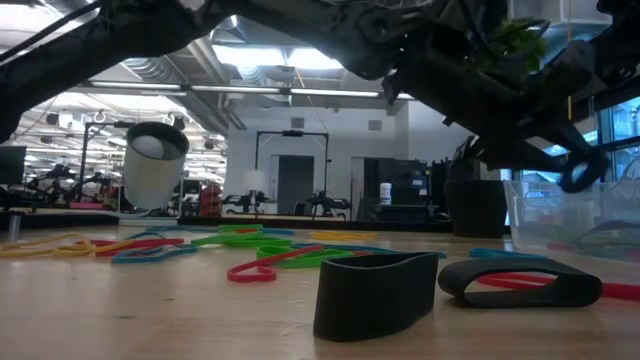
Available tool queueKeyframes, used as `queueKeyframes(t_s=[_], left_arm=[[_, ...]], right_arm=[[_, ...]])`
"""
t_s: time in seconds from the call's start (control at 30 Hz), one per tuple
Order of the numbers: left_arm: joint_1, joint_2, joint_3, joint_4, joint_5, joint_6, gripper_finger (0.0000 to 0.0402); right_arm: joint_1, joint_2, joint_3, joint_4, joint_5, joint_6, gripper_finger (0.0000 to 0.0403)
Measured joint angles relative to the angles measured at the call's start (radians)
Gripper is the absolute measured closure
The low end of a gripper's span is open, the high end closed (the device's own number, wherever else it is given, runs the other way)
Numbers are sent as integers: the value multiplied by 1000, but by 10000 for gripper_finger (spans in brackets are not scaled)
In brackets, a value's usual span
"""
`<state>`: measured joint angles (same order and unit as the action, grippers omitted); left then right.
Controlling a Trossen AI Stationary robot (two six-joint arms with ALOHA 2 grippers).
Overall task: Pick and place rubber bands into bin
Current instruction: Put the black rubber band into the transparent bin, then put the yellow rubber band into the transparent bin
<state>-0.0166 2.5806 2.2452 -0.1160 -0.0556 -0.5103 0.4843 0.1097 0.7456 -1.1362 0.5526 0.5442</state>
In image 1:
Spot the black camera rig frame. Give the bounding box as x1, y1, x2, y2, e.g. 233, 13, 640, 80
79, 119, 132, 214
254, 128, 332, 217

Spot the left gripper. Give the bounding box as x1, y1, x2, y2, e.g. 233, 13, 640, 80
384, 44, 604, 174

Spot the green leafy plant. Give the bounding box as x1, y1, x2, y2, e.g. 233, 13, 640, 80
477, 17, 549, 74

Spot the small black clip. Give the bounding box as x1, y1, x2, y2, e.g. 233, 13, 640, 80
437, 257, 604, 309

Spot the wide black rubber band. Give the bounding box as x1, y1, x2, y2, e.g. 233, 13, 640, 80
313, 251, 441, 343
558, 148, 610, 195

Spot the yellow rubber band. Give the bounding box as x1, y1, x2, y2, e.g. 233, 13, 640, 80
0, 233, 136, 259

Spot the black monitor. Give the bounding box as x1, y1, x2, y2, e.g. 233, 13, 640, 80
0, 145, 27, 187

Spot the clear plastic bin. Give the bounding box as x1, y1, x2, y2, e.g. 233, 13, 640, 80
502, 178, 640, 265

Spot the long ceiling light tube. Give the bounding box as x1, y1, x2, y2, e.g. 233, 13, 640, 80
189, 84, 284, 95
288, 87, 384, 99
89, 79, 182, 92

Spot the black plant pot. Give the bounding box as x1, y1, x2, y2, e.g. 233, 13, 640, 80
443, 178, 508, 240

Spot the red tool cart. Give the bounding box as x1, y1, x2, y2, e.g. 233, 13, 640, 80
199, 182, 224, 218

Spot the black cabinet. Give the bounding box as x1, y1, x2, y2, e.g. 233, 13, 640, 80
363, 157, 432, 222

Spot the yellow hanging cable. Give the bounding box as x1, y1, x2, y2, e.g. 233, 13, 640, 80
565, 0, 574, 122

